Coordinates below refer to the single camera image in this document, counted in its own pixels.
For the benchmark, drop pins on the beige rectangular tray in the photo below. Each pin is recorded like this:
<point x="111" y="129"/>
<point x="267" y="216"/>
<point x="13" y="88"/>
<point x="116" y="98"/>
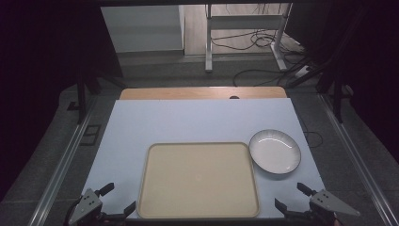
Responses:
<point x="198" y="180"/>

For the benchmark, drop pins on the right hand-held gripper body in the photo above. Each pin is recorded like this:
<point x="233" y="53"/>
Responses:
<point x="329" y="203"/>

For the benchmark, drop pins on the white metal desk frame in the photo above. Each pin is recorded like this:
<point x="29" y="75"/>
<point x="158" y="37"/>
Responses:
<point x="244" y="22"/>

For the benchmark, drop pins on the white table cover sheet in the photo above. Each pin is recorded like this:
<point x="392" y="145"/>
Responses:
<point x="188" y="121"/>

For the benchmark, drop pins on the white cabinet panel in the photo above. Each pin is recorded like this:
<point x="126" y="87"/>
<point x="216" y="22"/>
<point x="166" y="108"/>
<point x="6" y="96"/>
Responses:
<point x="142" y="29"/>

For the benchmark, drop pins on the dark curtain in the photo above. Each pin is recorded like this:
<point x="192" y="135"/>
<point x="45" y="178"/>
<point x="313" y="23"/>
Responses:
<point x="40" y="69"/>
<point x="370" y="62"/>

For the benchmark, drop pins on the grey metal floor rail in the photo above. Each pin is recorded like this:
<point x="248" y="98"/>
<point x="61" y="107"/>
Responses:
<point x="357" y="158"/>
<point x="61" y="166"/>

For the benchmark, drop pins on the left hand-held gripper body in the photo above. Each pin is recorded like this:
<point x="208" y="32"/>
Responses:
<point x="85" y="204"/>

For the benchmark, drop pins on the white round plate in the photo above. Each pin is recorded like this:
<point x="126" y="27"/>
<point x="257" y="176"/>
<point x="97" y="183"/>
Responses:
<point x="274" y="152"/>

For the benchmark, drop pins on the white power strip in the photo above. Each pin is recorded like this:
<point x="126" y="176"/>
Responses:
<point x="302" y="72"/>

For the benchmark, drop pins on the black floor socket plate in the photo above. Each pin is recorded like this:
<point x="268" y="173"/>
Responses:
<point x="90" y="135"/>

